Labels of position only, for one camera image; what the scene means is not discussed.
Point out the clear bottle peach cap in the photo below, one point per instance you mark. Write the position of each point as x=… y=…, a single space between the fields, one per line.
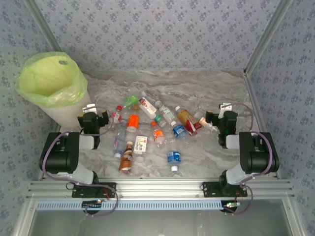
x=202 y=120

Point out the red label red cap bottle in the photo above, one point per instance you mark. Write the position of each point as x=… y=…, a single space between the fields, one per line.
x=115 y=117

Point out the amber bottle gold red label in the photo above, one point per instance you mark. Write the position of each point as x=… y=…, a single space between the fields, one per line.
x=185 y=118

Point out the clear bottle blue cap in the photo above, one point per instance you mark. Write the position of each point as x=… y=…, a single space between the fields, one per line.
x=119 y=140

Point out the green label plastic bottle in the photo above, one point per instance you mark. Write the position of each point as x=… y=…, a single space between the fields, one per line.
x=131 y=100

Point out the blue label plastic bottle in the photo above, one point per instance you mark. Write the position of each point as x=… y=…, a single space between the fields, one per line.
x=174 y=157
x=179 y=130

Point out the clear bottle green white label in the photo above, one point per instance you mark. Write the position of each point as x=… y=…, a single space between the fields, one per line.
x=166 y=112

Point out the red white label bottle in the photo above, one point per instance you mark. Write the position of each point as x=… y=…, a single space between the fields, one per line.
x=147 y=106

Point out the brown coffee drink bottle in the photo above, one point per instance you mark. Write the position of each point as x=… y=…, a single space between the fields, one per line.
x=126 y=157

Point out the clear bottle teal cap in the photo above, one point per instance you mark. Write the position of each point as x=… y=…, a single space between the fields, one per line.
x=159 y=120

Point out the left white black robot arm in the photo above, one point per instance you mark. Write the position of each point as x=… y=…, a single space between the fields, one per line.
x=59 y=155

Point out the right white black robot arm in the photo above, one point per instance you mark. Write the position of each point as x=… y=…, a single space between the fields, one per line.
x=258 y=155

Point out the white round trash bin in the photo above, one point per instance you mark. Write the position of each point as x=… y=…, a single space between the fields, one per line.
x=64 y=115

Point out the green plastic bin liner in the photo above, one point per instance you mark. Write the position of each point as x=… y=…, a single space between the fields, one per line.
x=49 y=73

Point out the large orange label bottle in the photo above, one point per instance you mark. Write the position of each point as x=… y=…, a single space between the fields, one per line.
x=133 y=121

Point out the small clear bottle brown cap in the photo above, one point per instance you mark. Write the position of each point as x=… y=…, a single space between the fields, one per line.
x=136 y=107

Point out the white printed label bottle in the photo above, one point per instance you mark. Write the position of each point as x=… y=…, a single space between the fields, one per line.
x=140 y=145

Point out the small orange label clear bottle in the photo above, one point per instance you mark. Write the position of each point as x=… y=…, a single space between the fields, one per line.
x=158 y=135

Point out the small black controller board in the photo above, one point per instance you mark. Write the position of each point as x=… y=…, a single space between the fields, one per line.
x=89 y=204
x=232 y=204

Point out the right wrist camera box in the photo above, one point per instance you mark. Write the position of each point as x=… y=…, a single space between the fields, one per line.
x=226 y=107

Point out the aluminium table side rail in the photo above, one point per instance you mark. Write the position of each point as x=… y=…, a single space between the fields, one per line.
x=58 y=129
x=257 y=110

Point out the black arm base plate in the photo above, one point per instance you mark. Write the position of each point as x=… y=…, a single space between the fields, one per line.
x=110 y=186
x=209 y=190

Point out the aluminium mounting rail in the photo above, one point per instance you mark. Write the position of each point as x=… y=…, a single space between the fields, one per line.
x=160 y=188

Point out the aluminium frame post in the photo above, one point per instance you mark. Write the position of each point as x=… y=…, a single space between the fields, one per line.
x=268 y=34
x=44 y=27

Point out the aluminium frame leg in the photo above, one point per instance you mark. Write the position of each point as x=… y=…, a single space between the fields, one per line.
x=23 y=218
x=294 y=218

